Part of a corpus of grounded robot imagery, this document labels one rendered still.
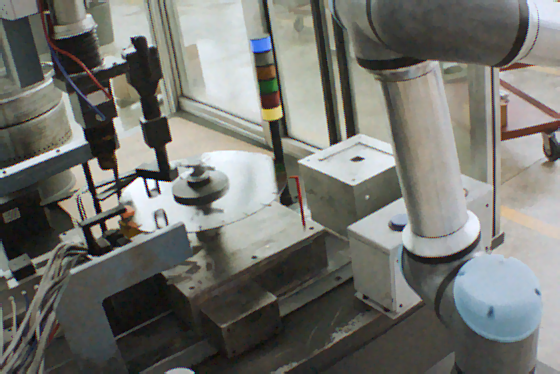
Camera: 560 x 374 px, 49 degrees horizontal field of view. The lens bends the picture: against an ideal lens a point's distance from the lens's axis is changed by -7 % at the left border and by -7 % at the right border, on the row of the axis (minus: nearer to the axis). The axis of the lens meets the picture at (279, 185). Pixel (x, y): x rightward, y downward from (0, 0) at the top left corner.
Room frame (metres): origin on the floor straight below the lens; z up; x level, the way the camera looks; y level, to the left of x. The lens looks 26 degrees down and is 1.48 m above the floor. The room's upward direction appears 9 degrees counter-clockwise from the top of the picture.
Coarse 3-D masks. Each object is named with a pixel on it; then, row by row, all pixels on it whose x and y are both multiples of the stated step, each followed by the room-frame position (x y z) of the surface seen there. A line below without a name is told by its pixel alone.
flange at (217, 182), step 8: (208, 176) 1.12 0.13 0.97; (216, 176) 1.15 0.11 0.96; (224, 176) 1.14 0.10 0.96; (176, 184) 1.15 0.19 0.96; (184, 184) 1.14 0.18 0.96; (192, 184) 1.11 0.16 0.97; (200, 184) 1.11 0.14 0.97; (208, 184) 1.12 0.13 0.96; (216, 184) 1.11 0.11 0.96; (224, 184) 1.11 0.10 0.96; (176, 192) 1.11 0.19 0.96; (184, 192) 1.10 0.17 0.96; (192, 192) 1.10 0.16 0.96; (200, 192) 1.09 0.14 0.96; (208, 192) 1.09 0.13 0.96; (216, 192) 1.09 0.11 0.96; (184, 200) 1.09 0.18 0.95; (192, 200) 1.08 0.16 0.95; (200, 200) 1.08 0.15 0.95
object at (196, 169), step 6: (210, 156) 1.17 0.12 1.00; (192, 162) 1.13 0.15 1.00; (198, 162) 1.13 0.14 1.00; (204, 162) 1.15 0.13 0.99; (192, 168) 1.12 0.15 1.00; (198, 168) 1.12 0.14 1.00; (204, 168) 1.12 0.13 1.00; (210, 168) 1.11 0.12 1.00; (216, 168) 1.11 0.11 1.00; (180, 174) 1.10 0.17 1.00; (186, 174) 1.10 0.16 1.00; (192, 174) 1.12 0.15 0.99; (198, 174) 1.12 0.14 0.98; (204, 174) 1.13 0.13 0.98
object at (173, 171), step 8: (160, 152) 1.06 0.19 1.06; (160, 160) 1.06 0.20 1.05; (168, 160) 1.07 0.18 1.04; (136, 168) 1.10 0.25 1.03; (144, 168) 1.09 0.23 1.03; (152, 168) 1.08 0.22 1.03; (160, 168) 1.06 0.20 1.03; (168, 168) 1.07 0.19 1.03; (176, 168) 1.07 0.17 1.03; (144, 176) 1.09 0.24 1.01; (152, 176) 1.08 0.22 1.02; (160, 176) 1.06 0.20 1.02; (168, 176) 1.05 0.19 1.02; (176, 176) 1.07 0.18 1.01; (144, 184) 1.09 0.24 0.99; (160, 192) 1.09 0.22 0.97
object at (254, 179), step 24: (240, 168) 1.19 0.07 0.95; (264, 168) 1.17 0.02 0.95; (144, 192) 1.16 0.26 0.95; (168, 192) 1.14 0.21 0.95; (240, 192) 1.09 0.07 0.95; (264, 192) 1.07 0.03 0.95; (120, 216) 1.07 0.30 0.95; (144, 216) 1.05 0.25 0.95; (168, 216) 1.04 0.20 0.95; (192, 216) 1.02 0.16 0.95; (216, 216) 1.01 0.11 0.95; (240, 216) 0.99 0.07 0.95
